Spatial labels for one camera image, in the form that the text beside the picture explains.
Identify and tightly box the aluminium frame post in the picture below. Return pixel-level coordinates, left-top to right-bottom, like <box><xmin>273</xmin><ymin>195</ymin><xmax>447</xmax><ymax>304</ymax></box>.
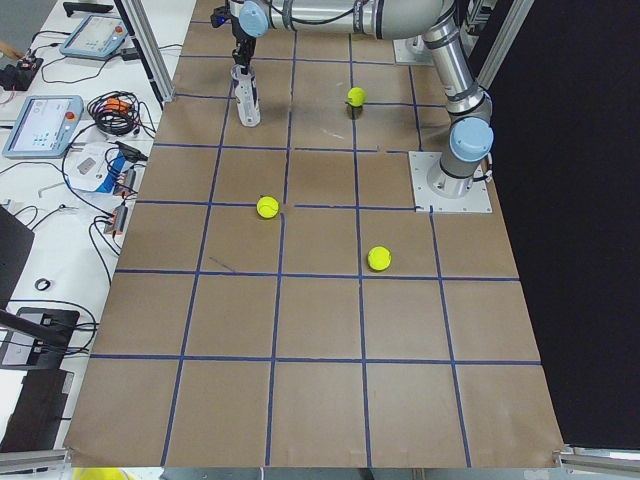
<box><xmin>469</xmin><ymin>0</ymin><xmax>534</xmax><ymax>118</ymax></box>
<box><xmin>114</xmin><ymin>0</ymin><xmax>175</xmax><ymax>109</ymax></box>

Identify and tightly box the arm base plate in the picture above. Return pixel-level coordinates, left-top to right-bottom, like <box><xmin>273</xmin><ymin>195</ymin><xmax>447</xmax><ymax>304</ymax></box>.
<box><xmin>408</xmin><ymin>151</ymin><xmax>493</xmax><ymax>214</ymax></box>
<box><xmin>393</xmin><ymin>35</ymin><xmax>434</xmax><ymax>66</ymax></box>

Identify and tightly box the tennis ball near base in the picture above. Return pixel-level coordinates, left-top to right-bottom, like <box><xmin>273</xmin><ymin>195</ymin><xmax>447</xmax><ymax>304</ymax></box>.
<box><xmin>346</xmin><ymin>86</ymin><xmax>367</xmax><ymax>108</ymax></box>

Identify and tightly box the tennis ball front left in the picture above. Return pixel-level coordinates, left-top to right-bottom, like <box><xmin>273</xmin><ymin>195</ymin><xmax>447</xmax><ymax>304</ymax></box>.
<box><xmin>367</xmin><ymin>245</ymin><xmax>392</xmax><ymax>272</ymax></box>

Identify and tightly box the coiled black cable bundle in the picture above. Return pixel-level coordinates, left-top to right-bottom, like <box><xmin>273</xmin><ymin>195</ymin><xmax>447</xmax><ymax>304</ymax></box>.
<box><xmin>86</xmin><ymin>90</ymin><xmax>156</xmax><ymax>137</ymax></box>

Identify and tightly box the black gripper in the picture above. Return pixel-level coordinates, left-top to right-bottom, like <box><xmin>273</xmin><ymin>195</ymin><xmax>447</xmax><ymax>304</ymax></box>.
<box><xmin>232</xmin><ymin>22</ymin><xmax>256</xmax><ymax>75</ymax></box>

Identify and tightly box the far teach pendant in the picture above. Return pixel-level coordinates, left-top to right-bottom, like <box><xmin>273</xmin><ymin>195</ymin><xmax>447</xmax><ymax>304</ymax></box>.
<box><xmin>59</xmin><ymin>14</ymin><xmax>128</xmax><ymax>60</ymax></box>

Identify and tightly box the white blue box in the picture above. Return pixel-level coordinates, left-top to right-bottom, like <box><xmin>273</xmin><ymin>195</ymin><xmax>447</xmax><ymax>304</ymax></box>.
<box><xmin>64</xmin><ymin>142</ymin><xmax>126</xmax><ymax>193</ymax></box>

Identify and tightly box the teach pendant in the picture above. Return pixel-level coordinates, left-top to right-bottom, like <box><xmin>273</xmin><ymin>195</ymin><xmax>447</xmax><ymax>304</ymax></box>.
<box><xmin>2</xmin><ymin>95</ymin><xmax>84</xmax><ymax>159</ymax></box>
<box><xmin>59</xmin><ymin>14</ymin><xmax>128</xmax><ymax>60</ymax></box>

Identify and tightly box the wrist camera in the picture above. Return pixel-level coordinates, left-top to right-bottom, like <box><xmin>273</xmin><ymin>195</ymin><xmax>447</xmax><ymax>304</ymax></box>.
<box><xmin>210</xmin><ymin>5</ymin><xmax>232</xmax><ymax>29</ymax></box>

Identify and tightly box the near teach pendant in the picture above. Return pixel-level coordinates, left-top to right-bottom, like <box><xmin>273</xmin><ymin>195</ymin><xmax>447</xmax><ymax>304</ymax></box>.
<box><xmin>2</xmin><ymin>95</ymin><xmax>84</xmax><ymax>159</ymax></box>

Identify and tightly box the tennis ball at centre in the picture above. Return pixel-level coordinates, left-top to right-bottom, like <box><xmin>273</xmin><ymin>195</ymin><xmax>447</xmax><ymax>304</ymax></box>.
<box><xmin>256</xmin><ymin>196</ymin><xmax>280</xmax><ymax>219</ymax></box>

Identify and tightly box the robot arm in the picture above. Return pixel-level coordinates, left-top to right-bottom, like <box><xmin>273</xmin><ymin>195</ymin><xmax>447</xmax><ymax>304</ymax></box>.
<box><xmin>210</xmin><ymin>0</ymin><xmax>494</xmax><ymax>199</ymax></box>

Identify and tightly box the black monitor stand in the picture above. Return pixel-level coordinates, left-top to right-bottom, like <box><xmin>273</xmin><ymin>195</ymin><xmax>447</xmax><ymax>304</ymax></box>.
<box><xmin>1</xmin><ymin>209</ymin><xmax>79</xmax><ymax>370</ymax></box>

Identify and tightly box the grey connector block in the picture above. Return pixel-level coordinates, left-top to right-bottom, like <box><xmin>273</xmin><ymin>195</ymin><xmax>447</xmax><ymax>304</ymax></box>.
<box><xmin>103</xmin><ymin>204</ymin><xmax>128</xmax><ymax>236</ymax></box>

